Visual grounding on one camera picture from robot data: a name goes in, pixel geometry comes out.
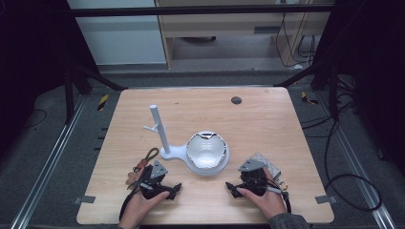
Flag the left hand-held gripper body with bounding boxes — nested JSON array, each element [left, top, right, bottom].
[[139, 159, 169, 201]]

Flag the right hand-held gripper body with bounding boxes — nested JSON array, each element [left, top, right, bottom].
[[237, 157, 279, 197]]

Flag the checked grey white pouch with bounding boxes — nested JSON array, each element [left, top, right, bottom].
[[249, 152, 283, 181]]

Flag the keychain with olive cord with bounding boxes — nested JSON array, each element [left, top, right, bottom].
[[125, 147, 160, 187]]

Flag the person's right hand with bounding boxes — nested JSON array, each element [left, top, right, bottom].
[[236, 167, 288, 221]]

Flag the person's left hand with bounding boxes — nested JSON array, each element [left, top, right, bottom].
[[118, 190, 172, 229]]

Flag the white tree-shaped stand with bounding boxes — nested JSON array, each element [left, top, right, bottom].
[[142, 104, 231, 177]]

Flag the yellow black striped tape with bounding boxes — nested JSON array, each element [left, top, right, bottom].
[[300, 91, 320, 106], [96, 94, 110, 112]]

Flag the black metal stand leg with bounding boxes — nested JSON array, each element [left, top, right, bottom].
[[62, 61, 129, 126], [272, 60, 340, 120]]

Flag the white cabinet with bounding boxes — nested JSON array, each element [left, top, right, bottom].
[[67, 0, 168, 67]]

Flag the light wooden desk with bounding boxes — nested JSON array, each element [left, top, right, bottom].
[[154, 0, 336, 70]]

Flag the black curtain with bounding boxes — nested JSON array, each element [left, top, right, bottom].
[[0, 0, 99, 160], [313, 0, 405, 175]]

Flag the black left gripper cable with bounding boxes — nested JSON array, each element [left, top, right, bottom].
[[118, 180, 155, 221]]

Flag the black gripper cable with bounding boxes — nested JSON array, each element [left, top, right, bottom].
[[118, 180, 155, 221], [266, 185, 292, 214]]

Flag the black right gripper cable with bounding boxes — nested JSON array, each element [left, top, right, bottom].
[[266, 185, 292, 214]]

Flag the grey table bracket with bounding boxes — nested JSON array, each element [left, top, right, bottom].
[[314, 194, 338, 205], [73, 195, 96, 205]]

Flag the black floor cable loop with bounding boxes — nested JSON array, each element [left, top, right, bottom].
[[300, 90, 384, 213]]

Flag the aluminium floor rail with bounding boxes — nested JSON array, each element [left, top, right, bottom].
[[9, 94, 89, 229], [318, 91, 398, 229]]

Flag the thin black floor cable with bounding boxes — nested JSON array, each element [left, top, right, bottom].
[[21, 108, 48, 130]]

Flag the black hanging cables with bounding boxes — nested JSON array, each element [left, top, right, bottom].
[[274, 11, 317, 69]]

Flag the black horizontal frame bar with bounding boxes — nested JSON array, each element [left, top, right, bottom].
[[67, 4, 336, 18]]

